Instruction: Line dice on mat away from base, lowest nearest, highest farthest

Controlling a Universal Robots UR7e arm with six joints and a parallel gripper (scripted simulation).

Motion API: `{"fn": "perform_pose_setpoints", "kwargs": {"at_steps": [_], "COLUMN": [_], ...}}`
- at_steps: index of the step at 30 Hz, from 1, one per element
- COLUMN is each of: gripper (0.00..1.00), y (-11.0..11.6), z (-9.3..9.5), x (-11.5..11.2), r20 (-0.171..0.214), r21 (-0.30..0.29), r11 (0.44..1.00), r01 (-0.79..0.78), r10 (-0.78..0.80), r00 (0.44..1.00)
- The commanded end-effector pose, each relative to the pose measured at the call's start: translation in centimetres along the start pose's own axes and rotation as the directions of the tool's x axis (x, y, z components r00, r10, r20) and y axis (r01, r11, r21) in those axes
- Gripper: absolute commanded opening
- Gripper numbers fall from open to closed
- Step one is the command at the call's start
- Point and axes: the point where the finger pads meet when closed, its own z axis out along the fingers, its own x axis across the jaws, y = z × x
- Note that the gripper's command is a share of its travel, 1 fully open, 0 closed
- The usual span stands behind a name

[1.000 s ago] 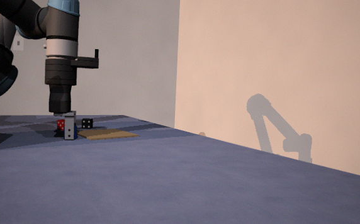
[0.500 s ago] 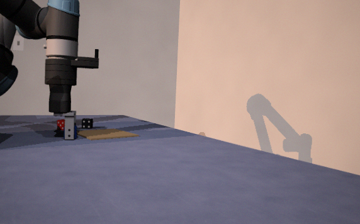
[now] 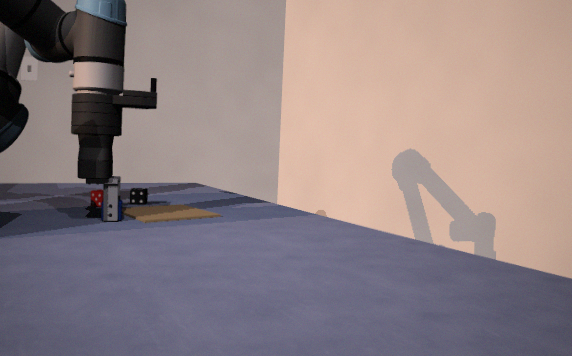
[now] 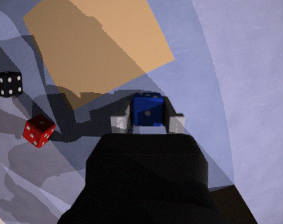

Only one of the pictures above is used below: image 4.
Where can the red die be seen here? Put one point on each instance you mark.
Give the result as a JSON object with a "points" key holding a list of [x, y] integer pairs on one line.
{"points": [[38, 130]]}

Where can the black die with white pips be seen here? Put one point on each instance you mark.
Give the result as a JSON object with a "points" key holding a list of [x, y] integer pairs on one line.
{"points": [[10, 84]]}

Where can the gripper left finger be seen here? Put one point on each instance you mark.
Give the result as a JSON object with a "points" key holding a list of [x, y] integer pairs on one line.
{"points": [[121, 122]]}

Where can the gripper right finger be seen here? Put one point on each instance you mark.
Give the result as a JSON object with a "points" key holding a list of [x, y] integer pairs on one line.
{"points": [[172, 121]]}

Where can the tan flat mat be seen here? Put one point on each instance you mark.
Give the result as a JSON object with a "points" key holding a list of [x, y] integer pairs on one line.
{"points": [[91, 47]]}

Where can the blue die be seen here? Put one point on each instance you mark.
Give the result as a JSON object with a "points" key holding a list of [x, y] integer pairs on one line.
{"points": [[147, 109]]}

